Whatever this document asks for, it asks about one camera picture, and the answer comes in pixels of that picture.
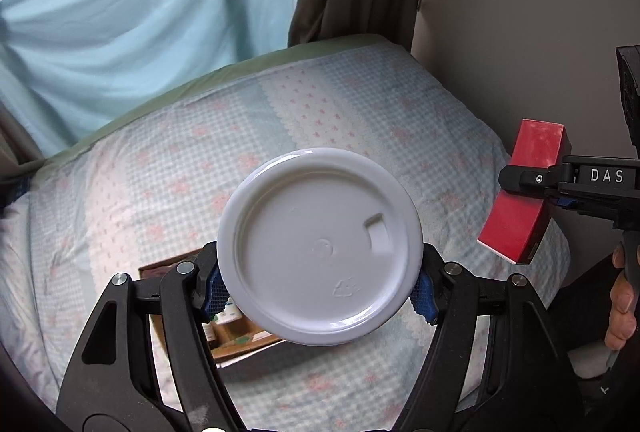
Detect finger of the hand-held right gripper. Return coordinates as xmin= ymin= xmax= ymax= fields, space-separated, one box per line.
xmin=499 ymin=162 xmax=576 ymax=211

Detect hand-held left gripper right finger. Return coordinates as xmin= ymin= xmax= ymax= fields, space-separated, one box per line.
xmin=395 ymin=244 xmax=586 ymax=432

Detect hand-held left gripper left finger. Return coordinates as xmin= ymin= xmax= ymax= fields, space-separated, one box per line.
xmin=56 ymin=242 xmax=251 ymax=432

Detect red rectangular box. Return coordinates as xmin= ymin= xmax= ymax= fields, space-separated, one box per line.
xmin=476 ymin=119 xmax=573 ymax=266

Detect cardboard box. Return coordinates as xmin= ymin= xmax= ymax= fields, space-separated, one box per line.
xmin=137 ymin=249 xmax=286 ymax=368

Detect white round plastic lid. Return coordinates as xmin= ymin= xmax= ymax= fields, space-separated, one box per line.
xmin=216 ymin=147 xmax=425 ymax=346

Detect person's right hand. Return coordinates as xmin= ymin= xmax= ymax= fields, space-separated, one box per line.
xmin=604 ymin=244 xmax=639 ymax=353

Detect person's dark trousers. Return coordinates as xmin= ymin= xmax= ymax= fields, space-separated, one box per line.
xmin=547 ymin=254 xmax=640 ymax=413

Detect checked floral bed sheet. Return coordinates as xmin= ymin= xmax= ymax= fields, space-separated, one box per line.
xmin=0 ymin=44 xmax=571 ymax=413

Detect green mattress cover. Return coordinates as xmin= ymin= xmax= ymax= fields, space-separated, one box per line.
xmin=40 ymin=34 xmax=401 ymax=165

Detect light blue hanging cloth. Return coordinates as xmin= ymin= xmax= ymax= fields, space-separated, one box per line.
xmin=0 ymin=0 xmax=301 ymax=157

